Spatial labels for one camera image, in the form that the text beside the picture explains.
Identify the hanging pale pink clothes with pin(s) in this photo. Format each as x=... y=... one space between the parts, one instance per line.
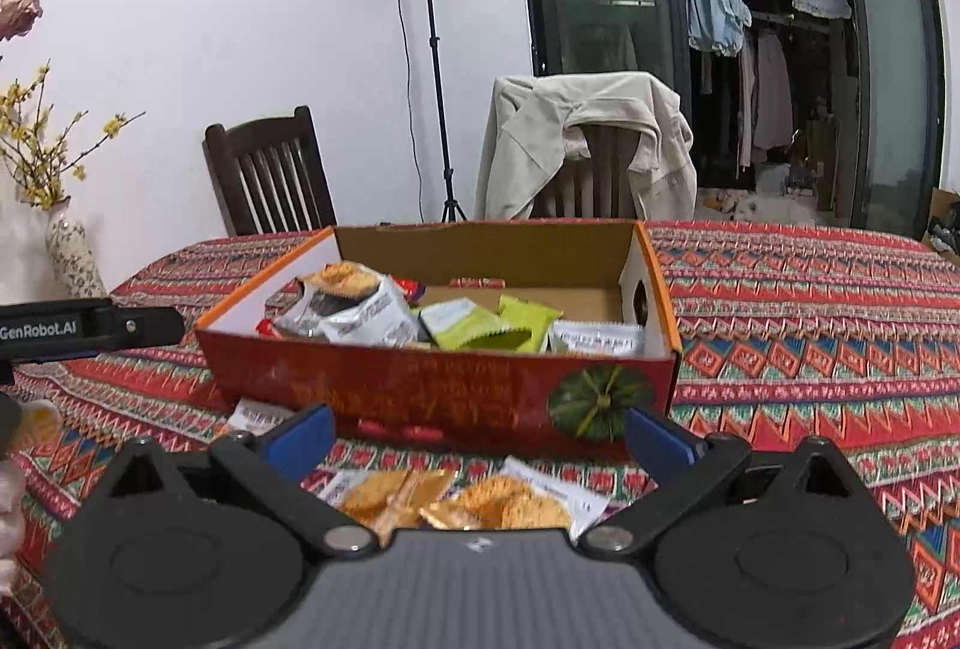
x=769 y=94

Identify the beige jacket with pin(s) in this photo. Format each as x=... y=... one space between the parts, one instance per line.
x=525 y=139

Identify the open cardboard carton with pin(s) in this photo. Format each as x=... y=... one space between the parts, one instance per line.
x=943 y=221

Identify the cracker packet with dark band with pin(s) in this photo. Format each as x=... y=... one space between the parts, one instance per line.
x=341 y=289

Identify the red snack packet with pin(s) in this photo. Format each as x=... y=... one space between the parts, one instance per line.
x=281 y=329

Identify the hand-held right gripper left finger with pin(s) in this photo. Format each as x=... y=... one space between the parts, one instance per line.
x=304 y=439

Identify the person's left hand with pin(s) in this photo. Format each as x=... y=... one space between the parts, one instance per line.
x=37 y=422

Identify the dark wooden chair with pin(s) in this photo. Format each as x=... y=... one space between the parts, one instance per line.
x=274 y=177

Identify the grey white snack packet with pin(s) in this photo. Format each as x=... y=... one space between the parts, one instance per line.
x=371 y=319

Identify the white orange cracker packet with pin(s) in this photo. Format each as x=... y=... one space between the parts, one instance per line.
x=510 y=499

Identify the orange printed cardboard box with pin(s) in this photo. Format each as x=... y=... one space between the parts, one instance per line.
x=420 y=394

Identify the black light stand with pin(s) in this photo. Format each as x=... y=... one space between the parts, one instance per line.
x=439 y=64

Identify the white green snack packet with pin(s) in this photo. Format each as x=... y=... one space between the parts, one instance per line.
x=457 y=323

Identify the yellow flower branches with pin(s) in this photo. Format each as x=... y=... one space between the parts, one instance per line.
x=37 y=132

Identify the floral ceramic vase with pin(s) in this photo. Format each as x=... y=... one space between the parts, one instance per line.
x=75 y=251

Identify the white printed snack packet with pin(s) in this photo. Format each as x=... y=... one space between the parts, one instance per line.
x=596 y=338
x=259 y=416

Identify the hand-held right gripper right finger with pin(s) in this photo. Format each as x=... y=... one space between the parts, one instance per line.
x=660 y=443

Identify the brown carton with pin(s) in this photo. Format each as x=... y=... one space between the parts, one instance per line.
x=823 y=162

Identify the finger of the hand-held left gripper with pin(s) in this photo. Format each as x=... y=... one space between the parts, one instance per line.
x=112 y=328

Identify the gold foil cracker packet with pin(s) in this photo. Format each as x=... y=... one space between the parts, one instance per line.
x=390 y=495

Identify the pink artificial flowers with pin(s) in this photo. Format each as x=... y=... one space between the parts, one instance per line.
x=16 y=8

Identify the wooden chair under jacket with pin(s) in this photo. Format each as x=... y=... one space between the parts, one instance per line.
x=592 y=169

